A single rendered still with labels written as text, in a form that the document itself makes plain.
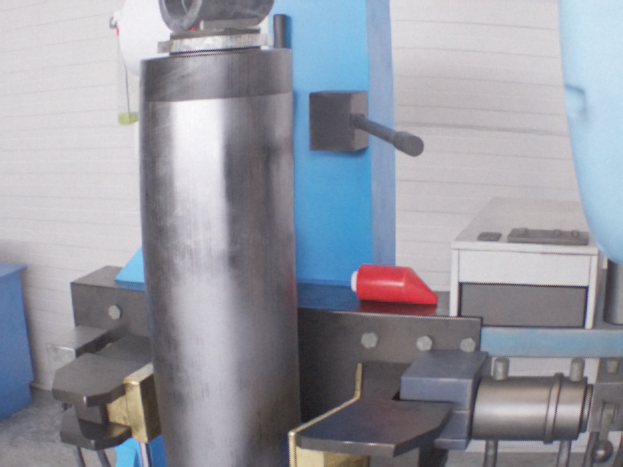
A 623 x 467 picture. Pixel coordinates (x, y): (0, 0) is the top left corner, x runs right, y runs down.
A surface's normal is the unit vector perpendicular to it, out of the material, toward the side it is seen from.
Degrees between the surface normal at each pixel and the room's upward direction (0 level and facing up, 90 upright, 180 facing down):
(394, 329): 90
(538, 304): 90
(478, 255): 90
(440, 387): 90
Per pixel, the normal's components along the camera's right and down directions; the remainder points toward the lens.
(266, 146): 0.73, 0.11
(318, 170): -0.32, 0.18
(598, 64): -0.61, 0.00
